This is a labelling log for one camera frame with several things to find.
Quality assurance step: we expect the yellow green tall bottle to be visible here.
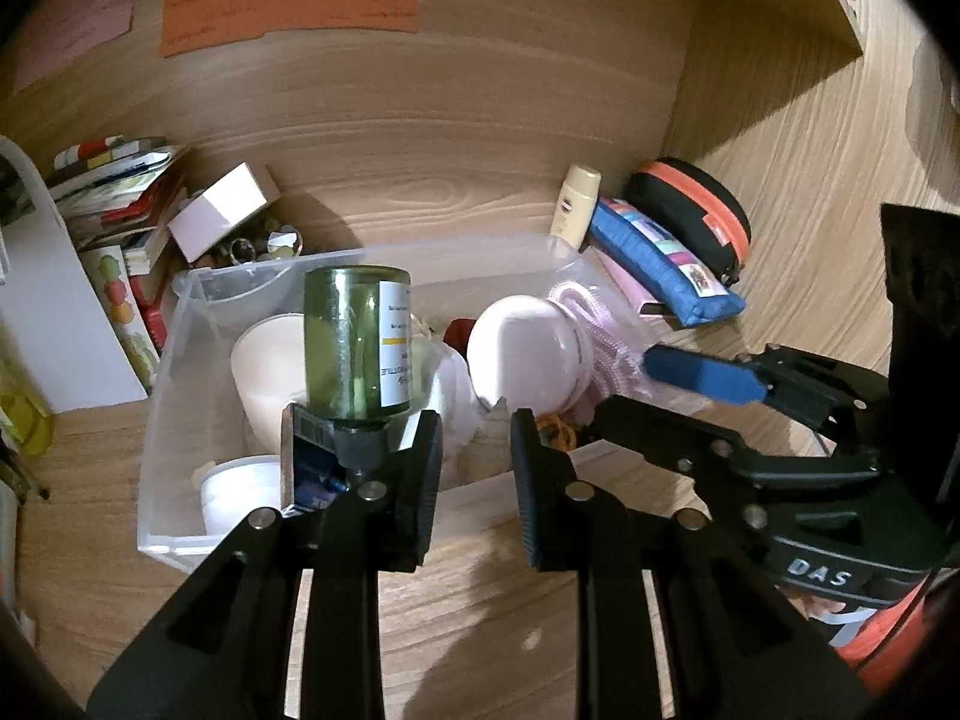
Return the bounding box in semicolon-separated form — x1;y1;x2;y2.
0;362;53;457

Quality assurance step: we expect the red small pouch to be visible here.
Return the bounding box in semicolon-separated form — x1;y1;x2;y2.
443;319;477;356

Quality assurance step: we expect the white drawstring pouch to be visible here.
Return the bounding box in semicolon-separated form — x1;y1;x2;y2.
402;335;487;461

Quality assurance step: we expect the white round jar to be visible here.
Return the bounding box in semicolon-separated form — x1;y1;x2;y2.
192;455;280;536

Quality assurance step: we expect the small white cardboard box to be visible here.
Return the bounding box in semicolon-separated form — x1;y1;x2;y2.
167;163;280;263

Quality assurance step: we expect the pink rope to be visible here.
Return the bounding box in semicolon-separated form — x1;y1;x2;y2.
547;280;659;403

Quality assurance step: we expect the black orange zip case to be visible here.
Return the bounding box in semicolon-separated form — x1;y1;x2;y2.
622;156;754;286

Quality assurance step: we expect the person's hand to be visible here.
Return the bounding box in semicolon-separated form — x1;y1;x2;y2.
778;585;846;619

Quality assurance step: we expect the pink paper note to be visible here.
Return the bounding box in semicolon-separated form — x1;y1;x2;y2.
11;0;133;94

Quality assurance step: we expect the orange paper note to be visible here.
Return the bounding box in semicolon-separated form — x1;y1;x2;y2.
160;0;420;57

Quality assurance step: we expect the pink round macaron case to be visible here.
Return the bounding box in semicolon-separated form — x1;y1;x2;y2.
467;294;594;416

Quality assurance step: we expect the dark green glass bottle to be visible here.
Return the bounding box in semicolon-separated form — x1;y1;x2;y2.
304;265;412;483

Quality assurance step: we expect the cream lotion bottle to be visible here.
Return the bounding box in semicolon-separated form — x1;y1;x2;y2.
550;164;602;249

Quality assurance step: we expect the blue patterned pencil pouch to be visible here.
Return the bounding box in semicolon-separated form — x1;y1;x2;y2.
589;199;747;327

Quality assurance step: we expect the cream pillar candle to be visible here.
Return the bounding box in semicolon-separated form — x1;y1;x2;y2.
229;314;306;454

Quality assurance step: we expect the clear plastic storage bin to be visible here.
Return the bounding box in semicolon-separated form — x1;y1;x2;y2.
137;234;693;571

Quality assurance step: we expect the white magazine file holder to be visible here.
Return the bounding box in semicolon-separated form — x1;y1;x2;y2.
2;138;146;415

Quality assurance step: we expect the small black barcode box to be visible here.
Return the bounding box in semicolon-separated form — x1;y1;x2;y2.
280;403;350;517

